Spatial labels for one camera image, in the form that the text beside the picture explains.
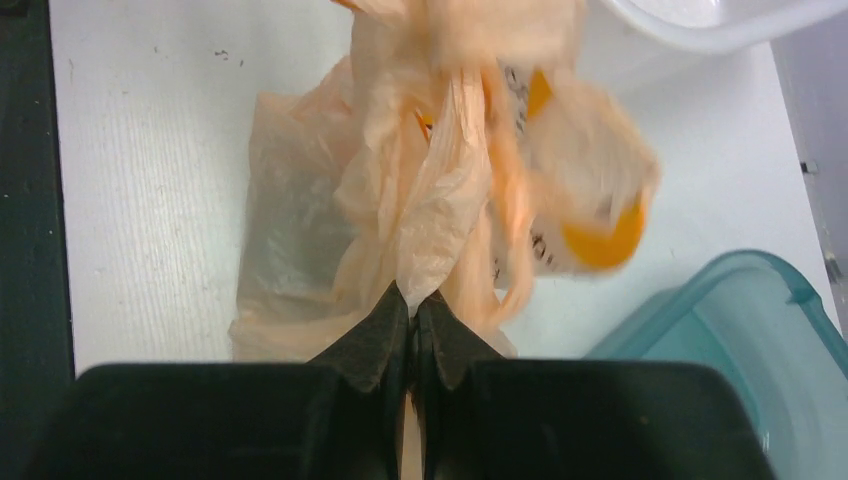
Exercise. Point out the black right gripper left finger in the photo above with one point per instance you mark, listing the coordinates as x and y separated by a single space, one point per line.
336 416

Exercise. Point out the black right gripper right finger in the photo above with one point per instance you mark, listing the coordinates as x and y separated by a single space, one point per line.
484 416

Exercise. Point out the orange translucent plastic grocery bag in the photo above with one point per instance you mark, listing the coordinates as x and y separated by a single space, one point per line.
455 150

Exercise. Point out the teal transparent plastic tub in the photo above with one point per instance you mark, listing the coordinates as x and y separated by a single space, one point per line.
757 320

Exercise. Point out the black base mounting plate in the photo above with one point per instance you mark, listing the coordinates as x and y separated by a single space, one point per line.
36 340

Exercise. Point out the white perforated plastic basket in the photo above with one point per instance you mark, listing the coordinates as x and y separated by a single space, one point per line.
721 26

